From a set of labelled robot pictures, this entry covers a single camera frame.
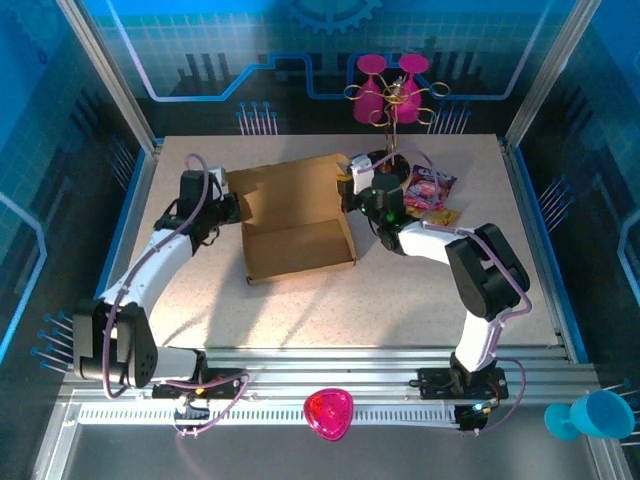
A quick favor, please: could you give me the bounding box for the brown cardboard paper box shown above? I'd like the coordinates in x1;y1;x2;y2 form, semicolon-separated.
225;152;359;287

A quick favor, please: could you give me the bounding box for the purple snack bag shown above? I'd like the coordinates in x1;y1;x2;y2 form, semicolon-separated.
403;164;459;211

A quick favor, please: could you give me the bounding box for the yellow snack bag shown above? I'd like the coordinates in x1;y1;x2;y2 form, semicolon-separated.
414;207;462;227

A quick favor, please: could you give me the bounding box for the pink plastic goblet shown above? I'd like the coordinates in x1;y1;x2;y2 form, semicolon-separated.
389;53;431;124
352;53;389;124

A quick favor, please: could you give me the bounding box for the pink heart-shaped bowl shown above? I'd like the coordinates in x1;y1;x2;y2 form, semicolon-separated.
303;387;355;443

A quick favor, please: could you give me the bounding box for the blue plastic goblet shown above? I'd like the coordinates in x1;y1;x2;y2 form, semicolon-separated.
543;389;637;443

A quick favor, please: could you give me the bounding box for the aluminium side rail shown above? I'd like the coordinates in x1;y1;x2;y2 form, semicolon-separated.
92;139;166;351
499;137;586;364

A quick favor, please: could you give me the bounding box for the gold wire glass rack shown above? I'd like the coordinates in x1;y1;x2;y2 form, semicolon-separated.
343;74;451;177

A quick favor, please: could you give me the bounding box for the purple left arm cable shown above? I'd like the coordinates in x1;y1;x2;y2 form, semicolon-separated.
102;153;250;439

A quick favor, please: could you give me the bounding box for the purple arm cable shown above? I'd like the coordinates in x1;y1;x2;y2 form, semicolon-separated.
102;153;250;439
369;148;532;437

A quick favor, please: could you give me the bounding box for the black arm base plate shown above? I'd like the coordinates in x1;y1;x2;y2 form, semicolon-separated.
417;367;510;401
151;368;251;401

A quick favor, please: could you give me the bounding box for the aluminium frame post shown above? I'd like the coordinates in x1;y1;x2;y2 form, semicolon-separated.
501;0;600;151
55;0;160;154

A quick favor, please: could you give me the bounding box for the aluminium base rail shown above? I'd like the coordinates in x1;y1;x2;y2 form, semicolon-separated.
59;346;601;402

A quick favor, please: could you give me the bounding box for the white slotted cable duct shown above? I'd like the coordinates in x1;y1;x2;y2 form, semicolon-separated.
74;402;461;427

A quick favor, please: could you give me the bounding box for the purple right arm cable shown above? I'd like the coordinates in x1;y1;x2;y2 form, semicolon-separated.
369;148;532;437

